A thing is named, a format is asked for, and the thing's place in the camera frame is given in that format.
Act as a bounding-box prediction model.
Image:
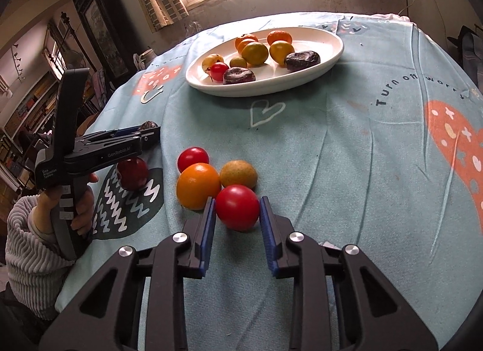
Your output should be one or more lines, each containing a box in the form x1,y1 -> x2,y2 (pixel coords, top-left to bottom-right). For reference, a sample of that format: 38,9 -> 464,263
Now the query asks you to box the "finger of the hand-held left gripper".
81,128 -> 141,142
113,127 -> 161,150

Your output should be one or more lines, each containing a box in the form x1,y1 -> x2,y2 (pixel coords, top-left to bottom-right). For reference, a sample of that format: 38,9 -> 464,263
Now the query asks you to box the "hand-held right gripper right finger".
260,196 -> 438,351

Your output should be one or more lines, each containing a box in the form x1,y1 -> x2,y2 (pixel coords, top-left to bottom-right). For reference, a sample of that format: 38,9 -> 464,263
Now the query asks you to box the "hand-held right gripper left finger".
38,197 -> 217,351

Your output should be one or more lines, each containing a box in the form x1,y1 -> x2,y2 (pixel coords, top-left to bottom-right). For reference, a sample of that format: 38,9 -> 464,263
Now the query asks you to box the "dark red plum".
116,156 -> 149,192

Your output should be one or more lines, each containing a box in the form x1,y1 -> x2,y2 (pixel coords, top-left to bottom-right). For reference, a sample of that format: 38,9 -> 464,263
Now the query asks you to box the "small tan yellow fruit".
219,160 -> 259,190

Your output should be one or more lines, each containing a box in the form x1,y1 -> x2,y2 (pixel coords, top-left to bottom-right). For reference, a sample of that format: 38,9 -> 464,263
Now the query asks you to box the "dark red cherry tomato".
209,63 -> 229,82

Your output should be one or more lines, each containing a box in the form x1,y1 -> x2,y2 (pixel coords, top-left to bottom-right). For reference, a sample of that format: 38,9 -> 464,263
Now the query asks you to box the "large tan yellow fruit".
202,53 -> 224,73

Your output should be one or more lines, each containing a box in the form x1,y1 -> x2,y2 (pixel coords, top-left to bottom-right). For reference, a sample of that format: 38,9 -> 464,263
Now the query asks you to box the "dark purple water chestnut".
222,66 -> 257,85

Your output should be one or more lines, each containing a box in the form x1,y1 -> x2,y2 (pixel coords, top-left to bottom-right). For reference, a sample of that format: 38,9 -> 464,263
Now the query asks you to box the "yellow tomato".
269,40 -> 296,66
241,42 -> 269,67

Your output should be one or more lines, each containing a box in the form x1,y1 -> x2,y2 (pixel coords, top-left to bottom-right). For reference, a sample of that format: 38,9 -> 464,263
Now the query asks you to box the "mandarin orange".
267,30 -> 293,47
235,33 -> 259,51

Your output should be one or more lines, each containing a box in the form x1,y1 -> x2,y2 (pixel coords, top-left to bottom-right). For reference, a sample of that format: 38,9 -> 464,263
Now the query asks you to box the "white oval plate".
185,26 -> 345,98

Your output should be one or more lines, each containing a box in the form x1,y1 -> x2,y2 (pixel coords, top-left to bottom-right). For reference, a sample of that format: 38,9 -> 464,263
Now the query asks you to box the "person's left forearm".
5,194 -> 74,310

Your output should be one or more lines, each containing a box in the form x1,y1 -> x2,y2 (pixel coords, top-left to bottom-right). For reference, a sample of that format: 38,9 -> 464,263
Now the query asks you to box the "person's left hand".
33,172 -> 100,241

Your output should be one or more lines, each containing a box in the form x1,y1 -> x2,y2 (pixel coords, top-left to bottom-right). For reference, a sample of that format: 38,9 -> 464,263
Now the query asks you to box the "bookshelf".
0,68 -> 59,189

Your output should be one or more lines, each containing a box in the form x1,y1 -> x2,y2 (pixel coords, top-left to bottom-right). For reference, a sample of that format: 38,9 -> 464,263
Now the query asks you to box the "white pitcher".
133,48 -> 158,71

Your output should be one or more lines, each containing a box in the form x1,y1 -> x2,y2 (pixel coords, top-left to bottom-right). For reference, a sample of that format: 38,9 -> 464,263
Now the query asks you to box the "light blue printed tablecloth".
55,12 -> 483,340

